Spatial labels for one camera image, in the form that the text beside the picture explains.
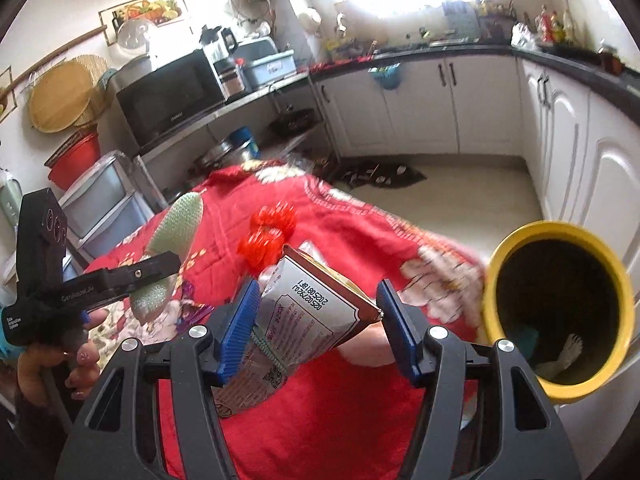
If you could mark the plastic drawer unit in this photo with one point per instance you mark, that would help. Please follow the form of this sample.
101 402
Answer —
105 205

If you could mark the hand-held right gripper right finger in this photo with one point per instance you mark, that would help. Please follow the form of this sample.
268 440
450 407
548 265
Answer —
400 332

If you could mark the yellow trash bin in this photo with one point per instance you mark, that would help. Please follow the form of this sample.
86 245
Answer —
550 285

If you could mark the green textured insole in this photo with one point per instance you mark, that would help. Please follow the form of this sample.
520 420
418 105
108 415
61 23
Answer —
180 225

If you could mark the red plastic wrapper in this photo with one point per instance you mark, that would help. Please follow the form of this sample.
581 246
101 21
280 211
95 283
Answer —
265 245

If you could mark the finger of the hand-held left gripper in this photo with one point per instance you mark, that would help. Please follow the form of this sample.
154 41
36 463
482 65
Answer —
157 270

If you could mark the steel pot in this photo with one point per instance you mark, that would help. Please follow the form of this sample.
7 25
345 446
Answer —
134 67

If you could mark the round bamboo tray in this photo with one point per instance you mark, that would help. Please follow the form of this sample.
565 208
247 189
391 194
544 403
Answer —
57 95

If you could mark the blue hanging basket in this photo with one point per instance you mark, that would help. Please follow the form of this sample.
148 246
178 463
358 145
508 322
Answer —
387 77

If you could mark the blue-lidded plastic box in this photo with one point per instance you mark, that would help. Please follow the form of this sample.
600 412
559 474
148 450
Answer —
270 67

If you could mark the person's left hand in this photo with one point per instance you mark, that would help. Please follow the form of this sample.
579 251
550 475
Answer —
50 370

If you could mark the black blender with steel base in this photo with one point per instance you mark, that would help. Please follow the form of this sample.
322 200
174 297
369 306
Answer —
225 70

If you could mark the white kitchen cabinets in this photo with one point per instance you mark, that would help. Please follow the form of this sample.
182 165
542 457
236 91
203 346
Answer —
480 105

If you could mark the dark floor mat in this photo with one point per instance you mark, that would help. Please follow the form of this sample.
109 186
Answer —
380 175

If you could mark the pale green appliance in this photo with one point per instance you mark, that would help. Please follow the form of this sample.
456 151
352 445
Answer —
9 200

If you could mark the blue container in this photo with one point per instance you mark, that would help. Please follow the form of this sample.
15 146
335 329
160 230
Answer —
246 142

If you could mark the red plastic basin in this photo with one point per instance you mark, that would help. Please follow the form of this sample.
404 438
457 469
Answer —
77 165

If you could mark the silver snack packet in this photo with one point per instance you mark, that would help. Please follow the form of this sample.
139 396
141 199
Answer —
300 320

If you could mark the black kitchen countertop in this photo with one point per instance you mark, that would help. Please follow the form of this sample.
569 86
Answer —
550 57

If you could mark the black microwave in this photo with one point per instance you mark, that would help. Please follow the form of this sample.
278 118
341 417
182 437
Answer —
165 95

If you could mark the round woven tray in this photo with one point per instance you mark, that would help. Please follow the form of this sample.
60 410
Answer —
97 67

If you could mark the steel shelf table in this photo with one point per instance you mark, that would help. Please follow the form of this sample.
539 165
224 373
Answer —
230 110

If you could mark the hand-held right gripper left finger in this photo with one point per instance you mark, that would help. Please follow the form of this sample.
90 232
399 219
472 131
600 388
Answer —
240 332

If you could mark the wide steel pan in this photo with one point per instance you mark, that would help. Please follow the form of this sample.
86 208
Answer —
220 155

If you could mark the fruit wall poster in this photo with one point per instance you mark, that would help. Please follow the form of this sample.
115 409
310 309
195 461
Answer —
145 10

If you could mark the crumpled clear plastic bag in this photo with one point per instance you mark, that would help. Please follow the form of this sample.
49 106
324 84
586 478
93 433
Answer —
524 36

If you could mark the red floral tablecloth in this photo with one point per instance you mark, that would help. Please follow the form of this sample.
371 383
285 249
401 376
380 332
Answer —
350 220

